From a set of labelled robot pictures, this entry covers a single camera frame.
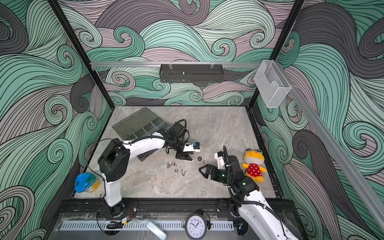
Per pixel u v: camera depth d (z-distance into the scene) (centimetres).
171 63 93
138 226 67
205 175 68
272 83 79
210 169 69
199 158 92
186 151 76
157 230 65
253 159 85
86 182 72
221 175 67
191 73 94
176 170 86
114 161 49
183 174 86
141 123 107
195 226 67
